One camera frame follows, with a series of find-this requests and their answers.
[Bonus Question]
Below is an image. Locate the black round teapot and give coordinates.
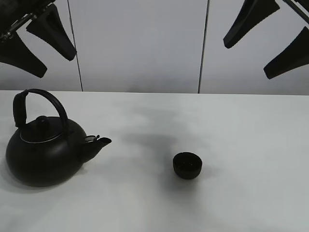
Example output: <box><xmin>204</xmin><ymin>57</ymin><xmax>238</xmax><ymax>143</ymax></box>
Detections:
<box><xmin>5</xmin><ymin>88</ymin><xmax>112</xmax><ymax>187</ymax></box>

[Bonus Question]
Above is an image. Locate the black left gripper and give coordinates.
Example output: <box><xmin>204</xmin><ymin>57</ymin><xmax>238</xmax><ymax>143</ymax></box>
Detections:
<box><xmin>0</xmin><ymin>0</ymin><xmax>77</xmax><ymax>78</ymax></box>

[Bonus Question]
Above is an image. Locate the small black teacup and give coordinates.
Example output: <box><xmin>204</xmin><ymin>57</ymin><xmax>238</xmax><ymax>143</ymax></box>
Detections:
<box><xmin>172</xmin><ymin>152</ymin><xmax>203</xmax><ymax>180</ymax></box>

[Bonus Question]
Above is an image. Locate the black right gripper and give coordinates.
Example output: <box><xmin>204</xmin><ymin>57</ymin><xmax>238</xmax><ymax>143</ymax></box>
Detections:
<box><xmin>223</xmin><ymin>0</ymin><xmax>309</xmax><ymax>79</ymax></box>

